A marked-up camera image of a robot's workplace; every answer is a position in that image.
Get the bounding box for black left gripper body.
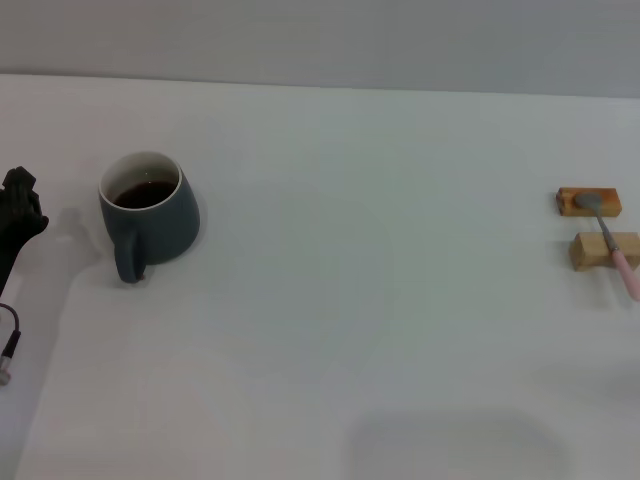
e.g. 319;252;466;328
0;204;50;296

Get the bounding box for dark grey ceramic mug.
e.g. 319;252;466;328
98;150;201;285

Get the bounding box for pink handled metal spoon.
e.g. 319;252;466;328
573;192;640;302

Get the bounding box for dark coffee liquid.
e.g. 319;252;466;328
112;180;179;209

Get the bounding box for light wooden block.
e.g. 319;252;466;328
568;231;640;273

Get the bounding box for reddish brown wooden block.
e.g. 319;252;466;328
555;186;624;218

